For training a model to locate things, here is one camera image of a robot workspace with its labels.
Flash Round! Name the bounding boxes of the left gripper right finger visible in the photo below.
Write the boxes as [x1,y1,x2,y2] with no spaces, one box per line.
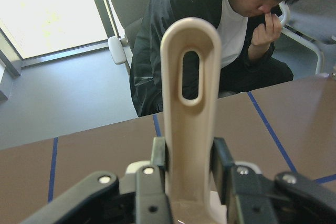
[211,137,335,223]

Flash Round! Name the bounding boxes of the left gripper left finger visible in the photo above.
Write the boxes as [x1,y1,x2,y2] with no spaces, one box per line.
[23,137,173,223]

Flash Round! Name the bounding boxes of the beige plastic dustpan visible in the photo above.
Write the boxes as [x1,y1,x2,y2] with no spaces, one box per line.
[161,17,223,223]

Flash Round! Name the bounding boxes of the seated person in black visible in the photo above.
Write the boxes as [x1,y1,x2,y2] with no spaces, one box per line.
[130,0,297,116]

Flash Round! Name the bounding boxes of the grey office chair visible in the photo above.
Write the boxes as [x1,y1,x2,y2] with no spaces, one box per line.
[108,0,149,72]

